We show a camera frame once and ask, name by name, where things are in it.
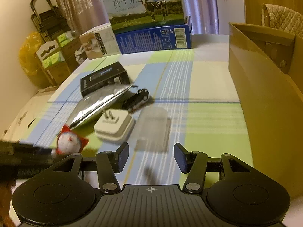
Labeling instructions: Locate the black shaver box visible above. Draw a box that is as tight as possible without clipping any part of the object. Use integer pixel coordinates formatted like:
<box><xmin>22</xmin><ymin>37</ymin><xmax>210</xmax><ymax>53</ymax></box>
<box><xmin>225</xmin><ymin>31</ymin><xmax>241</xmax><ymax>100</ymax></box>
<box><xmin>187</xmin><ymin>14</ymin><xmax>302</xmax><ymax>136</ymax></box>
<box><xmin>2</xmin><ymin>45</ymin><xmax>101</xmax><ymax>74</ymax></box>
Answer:
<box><xmin>80</xmin><ymin>61</ymin><xmax>130</xmax><ymax>97</ymax></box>

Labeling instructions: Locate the black wire rack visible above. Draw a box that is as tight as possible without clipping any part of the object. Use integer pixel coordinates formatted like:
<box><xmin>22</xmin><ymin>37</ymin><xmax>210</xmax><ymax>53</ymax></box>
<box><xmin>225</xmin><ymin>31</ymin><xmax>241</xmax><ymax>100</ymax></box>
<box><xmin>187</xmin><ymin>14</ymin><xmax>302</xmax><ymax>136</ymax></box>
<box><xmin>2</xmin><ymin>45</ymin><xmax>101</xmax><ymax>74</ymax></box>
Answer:
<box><xmin>30</xmin><ymin>0</ymin><xmax>70</xmax><ymax>42</ymax></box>

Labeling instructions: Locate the milk carton box with cow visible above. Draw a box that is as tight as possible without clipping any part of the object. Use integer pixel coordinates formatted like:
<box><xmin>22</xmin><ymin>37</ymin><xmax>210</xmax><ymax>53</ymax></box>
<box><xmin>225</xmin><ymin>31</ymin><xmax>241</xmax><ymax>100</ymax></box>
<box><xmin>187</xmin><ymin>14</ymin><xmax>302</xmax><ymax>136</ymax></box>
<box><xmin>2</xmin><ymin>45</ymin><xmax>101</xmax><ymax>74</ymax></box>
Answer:
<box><xmin>102</xmin><ymin>0</ymin><xmax>185</xmax><ymax>34</ymax></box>

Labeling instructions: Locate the silver foil pouch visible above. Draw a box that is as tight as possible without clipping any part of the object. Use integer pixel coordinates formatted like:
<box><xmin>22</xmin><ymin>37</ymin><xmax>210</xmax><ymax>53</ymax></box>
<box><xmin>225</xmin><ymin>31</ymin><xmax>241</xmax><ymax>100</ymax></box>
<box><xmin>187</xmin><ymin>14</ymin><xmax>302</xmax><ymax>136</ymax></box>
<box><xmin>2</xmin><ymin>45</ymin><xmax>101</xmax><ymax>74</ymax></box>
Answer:
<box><xmin>64</xmin><ymin>84</ymin><xmax>138</xmax><ymax>130</ymax></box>

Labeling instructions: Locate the blue flat product box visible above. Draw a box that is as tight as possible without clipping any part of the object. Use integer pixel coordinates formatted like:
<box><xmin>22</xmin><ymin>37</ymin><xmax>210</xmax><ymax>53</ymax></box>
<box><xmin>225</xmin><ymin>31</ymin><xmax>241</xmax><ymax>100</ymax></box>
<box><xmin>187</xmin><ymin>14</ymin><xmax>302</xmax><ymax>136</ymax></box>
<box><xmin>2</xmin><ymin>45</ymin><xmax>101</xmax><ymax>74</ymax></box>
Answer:
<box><xmin>116</xmin><ymin>16</ymin><xmax>193</xmax><ymax>54</ymax></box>

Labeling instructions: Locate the crumpled plastic bag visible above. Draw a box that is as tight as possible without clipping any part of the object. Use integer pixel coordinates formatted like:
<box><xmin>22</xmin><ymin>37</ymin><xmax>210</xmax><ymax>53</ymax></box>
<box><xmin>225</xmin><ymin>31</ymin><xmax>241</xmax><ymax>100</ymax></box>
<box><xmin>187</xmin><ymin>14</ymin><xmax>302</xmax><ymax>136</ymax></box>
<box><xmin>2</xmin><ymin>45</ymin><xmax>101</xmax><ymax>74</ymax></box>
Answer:
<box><xmin>74</xmin><ymin>45</ymin><xmax>87</xmax><ymax>65</ymax></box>

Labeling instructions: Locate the beige quilted cover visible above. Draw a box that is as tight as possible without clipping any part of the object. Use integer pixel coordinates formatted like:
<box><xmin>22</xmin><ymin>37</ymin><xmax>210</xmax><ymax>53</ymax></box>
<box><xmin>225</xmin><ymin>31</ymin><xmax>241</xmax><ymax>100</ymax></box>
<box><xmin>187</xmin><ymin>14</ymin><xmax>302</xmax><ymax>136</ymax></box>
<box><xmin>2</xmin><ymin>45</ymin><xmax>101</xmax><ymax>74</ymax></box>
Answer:
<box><xmin>261</xmin><ymin>4</ymin><xmax>303</xmax><ymax>37</ymax></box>

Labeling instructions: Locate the large open cardboard box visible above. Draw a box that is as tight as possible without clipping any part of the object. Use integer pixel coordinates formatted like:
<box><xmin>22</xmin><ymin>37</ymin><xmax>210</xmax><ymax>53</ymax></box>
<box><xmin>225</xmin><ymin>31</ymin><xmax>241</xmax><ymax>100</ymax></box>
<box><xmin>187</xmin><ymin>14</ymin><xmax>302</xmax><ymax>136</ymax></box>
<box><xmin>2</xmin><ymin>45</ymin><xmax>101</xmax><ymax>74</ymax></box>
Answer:
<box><xmin>229</xmin><ymin>23</ymin><xmax>302</xmax><ymax>198</ymax></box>

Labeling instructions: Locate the white power adapter plug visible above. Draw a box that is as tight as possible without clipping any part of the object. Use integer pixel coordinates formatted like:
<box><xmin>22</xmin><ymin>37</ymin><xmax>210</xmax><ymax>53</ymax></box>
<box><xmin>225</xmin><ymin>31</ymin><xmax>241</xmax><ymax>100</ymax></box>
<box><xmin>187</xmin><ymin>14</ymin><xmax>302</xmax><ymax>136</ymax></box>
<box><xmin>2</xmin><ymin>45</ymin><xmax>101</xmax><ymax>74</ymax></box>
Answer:
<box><xmin>94</xmin><ymin>109</ymin><xmax>135</xmax><ymax>144</ymax></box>

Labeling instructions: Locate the white and brown product box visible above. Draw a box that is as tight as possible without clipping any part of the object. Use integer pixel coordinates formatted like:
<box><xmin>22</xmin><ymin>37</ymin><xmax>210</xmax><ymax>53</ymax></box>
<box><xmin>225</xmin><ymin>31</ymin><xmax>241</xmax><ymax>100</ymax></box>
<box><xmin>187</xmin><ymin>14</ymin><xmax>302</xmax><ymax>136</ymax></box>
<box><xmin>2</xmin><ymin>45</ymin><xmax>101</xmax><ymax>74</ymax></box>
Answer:
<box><xmin>79</xmin><ymin>23</ymin><xmax>121</xmax><ymax>59</ymax></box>

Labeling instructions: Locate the purple sheer curtain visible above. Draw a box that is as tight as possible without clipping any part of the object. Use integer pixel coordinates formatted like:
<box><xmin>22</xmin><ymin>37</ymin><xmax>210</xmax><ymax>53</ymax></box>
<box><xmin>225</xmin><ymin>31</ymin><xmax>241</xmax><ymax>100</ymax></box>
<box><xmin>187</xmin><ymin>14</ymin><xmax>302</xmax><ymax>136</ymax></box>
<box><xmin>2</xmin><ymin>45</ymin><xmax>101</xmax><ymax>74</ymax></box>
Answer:
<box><xmin>56</xmin><ymin>0</ymin><xmax>219</xmax><ymax>34</ymax></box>

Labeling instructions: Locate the translucent plastic bag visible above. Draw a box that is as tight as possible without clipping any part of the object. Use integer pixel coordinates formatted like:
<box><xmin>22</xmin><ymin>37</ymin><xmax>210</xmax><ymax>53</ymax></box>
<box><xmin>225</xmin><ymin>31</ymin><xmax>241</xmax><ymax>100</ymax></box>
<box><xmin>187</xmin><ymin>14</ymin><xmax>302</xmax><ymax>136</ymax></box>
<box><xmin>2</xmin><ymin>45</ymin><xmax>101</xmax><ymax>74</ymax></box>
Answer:
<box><xmin>130</xmin><ymin>106</ymin><xmax>170</xmax><ymax>153</ymax></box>

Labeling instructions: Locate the cardboard box with green tissues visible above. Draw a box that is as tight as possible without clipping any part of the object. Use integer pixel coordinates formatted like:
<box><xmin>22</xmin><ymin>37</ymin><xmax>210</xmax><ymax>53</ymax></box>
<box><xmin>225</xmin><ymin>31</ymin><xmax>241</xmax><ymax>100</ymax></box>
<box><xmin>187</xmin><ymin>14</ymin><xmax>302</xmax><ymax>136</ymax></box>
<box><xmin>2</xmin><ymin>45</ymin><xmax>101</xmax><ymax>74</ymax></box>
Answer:
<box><xmin>35</xmin><ymin>37</ymin><xmax>81</xmax><ymax>86</ymax></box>

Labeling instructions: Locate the Doraemon toy red package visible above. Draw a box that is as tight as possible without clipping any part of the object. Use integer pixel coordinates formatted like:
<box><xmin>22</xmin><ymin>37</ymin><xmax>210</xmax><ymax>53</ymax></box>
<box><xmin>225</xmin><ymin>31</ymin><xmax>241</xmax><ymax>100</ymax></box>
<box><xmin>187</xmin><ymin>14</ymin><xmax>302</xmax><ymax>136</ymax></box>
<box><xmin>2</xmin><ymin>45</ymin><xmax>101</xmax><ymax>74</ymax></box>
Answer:
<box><xmin>51</xmin><ymin>125</ymin><xmax>89</xmax><ymax>155</ymax></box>

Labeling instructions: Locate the yellow plastic bag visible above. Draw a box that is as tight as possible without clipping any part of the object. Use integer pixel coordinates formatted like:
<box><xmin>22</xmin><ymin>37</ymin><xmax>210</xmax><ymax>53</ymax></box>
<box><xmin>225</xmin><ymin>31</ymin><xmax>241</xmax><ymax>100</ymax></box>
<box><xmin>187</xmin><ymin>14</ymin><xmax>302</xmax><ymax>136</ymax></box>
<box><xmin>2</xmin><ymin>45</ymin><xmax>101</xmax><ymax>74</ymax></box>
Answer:
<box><xmin>19</xmin><ymin>32</ymin><xmax>49</xmax><ymax>89</ymax></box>

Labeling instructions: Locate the black toy car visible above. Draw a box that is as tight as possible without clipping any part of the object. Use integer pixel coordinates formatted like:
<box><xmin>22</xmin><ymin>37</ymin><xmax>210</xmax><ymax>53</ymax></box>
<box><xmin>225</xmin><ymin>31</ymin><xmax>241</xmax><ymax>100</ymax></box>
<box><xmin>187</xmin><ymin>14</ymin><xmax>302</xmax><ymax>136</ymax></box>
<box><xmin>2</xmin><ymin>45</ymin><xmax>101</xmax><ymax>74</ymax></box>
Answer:
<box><xmin>121</xmin><ymin>89</ymin><xmax>149</xmax><ymax>113</ymax></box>

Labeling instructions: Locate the plaid bed sheet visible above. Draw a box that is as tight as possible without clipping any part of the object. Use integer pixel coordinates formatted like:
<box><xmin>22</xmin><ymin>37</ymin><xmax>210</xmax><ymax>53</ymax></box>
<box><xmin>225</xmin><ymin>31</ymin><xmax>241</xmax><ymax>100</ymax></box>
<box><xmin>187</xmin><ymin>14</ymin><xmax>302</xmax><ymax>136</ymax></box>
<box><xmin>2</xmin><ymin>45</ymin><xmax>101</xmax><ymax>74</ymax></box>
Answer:
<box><xmin>0</xmin><ymin>34</ymin><xmax>303</xmax><ymax>227</ymax></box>

